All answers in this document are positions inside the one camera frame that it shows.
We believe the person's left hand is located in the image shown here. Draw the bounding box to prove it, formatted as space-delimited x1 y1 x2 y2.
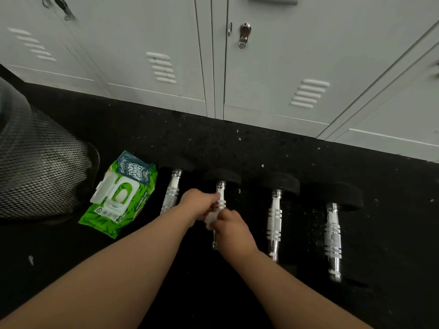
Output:
178 188 221 224

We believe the person's right hand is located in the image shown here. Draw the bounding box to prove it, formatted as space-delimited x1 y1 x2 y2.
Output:
209 209 260 265

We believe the white wet wipe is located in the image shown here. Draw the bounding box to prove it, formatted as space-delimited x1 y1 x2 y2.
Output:
204 210 220 231

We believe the black chrome-handled dumbbell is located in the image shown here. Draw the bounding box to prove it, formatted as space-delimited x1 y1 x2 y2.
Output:
310 181 374 292
202 168 243 252
158 156 197 216
260 171 301 275

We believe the person's right forearm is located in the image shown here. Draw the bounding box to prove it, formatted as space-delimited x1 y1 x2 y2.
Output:
234 248 375 329

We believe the person's left forearm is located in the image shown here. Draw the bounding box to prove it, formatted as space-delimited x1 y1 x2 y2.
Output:
0 205 193 329

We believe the green wet wipes packet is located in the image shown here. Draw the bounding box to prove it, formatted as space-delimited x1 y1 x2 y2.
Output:
78 150 158 240

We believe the grey metal locker door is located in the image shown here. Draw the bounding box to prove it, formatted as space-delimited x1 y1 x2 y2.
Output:
0 0 111 98
317 22 439 164
223 0 439 138
45 0 208 117

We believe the silver locker latch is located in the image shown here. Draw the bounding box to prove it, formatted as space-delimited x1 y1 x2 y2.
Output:
238 23 252 49

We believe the black mesh waste bin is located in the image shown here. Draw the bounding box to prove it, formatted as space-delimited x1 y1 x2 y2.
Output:
0 77 101 225

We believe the dark locker latch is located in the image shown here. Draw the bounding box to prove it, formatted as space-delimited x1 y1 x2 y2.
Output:
54 0 76 22

